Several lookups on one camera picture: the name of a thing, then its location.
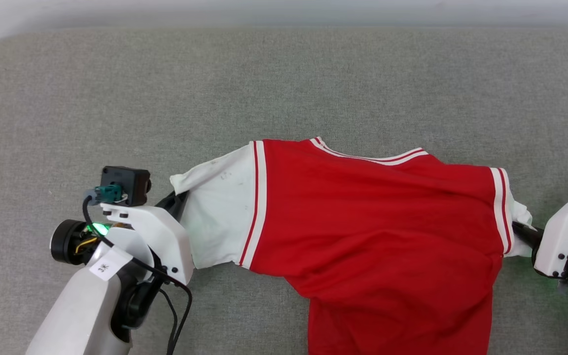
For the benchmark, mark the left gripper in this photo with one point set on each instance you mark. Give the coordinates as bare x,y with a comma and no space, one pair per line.
67,241

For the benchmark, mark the red white jersey shirt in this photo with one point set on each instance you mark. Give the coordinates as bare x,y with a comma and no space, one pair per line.
372,227

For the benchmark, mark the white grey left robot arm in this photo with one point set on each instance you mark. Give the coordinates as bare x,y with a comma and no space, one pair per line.
77,315

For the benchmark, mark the white paper label tag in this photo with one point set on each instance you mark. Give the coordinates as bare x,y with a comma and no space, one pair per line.
109,265

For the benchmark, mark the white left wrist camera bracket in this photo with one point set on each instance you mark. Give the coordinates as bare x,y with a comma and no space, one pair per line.
160,231

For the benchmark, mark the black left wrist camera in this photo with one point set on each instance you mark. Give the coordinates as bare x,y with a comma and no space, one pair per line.
126,182

